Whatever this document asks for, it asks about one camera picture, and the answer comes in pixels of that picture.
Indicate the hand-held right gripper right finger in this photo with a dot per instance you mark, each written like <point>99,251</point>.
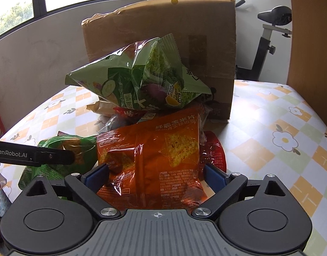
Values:
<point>214,177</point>

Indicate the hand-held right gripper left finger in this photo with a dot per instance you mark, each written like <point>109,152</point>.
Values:
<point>95,178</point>

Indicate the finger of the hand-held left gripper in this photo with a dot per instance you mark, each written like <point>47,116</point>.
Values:
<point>59,157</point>

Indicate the dark green snack bag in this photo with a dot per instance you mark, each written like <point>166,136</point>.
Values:
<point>59,170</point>

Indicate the orange corn chip bag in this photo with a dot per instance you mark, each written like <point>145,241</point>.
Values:
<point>152,154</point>

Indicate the tan and orange biscuit packet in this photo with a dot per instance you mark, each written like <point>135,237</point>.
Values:
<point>99,108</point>

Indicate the brown cardboard box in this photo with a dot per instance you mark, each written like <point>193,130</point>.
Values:
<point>206,45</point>

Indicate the red snack bag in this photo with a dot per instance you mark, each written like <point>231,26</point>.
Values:
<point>215,149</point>

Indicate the grey foil snack packet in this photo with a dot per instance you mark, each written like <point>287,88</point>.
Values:
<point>114,124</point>

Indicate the floral checked bed sheet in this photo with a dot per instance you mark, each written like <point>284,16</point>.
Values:
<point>273,128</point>

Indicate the light green vegetable snack bag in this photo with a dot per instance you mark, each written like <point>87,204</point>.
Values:
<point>126,85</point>

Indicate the wooden panel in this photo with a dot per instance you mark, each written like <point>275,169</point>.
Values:
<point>310,45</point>

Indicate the black exercise bike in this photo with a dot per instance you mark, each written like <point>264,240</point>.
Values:
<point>275,13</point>

